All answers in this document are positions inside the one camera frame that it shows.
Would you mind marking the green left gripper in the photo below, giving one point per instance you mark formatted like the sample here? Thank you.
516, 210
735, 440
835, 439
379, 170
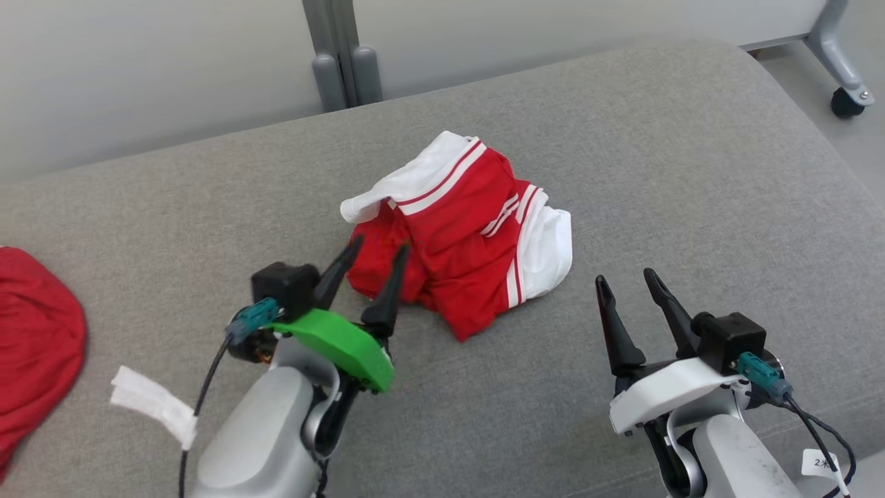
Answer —
339, 342

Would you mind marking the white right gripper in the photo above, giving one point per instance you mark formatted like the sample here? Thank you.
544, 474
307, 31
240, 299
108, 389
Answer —
671, 398

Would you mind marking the red and white shirt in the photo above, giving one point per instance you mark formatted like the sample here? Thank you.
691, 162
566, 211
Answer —
456, 235

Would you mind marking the red shorts white stripe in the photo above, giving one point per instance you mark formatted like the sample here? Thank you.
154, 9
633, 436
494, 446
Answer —
34, 332

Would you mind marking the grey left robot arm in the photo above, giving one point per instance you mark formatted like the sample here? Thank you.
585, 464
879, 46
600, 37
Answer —
256, 443

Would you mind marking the white fabric strip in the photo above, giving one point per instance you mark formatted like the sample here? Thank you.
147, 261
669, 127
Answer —
148, 401

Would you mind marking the black caster wheel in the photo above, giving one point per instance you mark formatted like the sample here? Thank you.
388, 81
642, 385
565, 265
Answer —
847, 104

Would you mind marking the white partition panel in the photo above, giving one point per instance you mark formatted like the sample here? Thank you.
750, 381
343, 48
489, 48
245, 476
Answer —
553, 34
138, 69

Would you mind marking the grey partition leg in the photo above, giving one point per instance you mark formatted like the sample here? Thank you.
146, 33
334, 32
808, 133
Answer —
836, 55

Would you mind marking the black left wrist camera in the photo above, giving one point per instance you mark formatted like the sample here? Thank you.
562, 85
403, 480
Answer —
283, 287

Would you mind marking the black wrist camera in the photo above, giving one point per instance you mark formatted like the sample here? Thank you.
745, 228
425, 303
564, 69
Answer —
283, 287
729, 339

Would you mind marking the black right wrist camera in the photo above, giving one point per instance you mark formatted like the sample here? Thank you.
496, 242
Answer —
729, 339

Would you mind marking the grey partition post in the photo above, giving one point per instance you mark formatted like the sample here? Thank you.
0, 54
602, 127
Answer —
339, 48

